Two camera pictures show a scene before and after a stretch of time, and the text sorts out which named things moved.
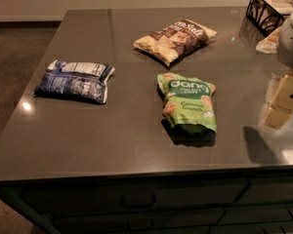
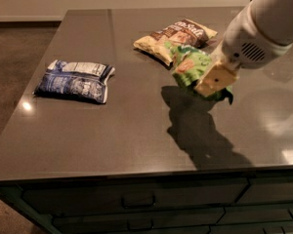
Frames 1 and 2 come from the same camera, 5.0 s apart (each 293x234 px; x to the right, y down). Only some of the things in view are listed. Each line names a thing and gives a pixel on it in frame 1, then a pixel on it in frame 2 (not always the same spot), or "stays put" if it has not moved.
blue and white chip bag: (84, 81) stays put
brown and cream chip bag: (175, 42) stays put
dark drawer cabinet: (268, 201) stays put
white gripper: (291, 41) → (240, 44)
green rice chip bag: (188, 110) → (188, 65)
